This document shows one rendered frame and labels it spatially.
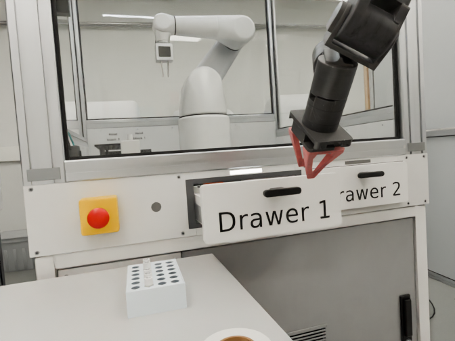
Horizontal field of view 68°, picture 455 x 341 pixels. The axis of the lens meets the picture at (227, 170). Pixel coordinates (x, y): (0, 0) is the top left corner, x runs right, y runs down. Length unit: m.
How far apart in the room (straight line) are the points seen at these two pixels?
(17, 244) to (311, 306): 3.18
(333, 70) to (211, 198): 0.30
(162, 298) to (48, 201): 0.35
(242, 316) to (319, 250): 0.48
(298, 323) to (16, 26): 0.93
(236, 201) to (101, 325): 0.30
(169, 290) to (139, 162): 0.32
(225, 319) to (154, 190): 0.36
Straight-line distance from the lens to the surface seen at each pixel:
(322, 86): 0.52
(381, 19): 0.51
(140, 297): 0.52
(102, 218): 0.69
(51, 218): 0.78
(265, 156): 0.82
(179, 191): 0.76
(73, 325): 0.55
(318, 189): 0.70
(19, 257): 3.83
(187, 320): 0.50
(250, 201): 0.64
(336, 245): 0.96
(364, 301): 1.06
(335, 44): 0.51
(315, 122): 0.54
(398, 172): 1.02
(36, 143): 0.77
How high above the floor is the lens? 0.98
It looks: 3 degrees down
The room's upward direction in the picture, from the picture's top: 4 degrees counter-clockwise
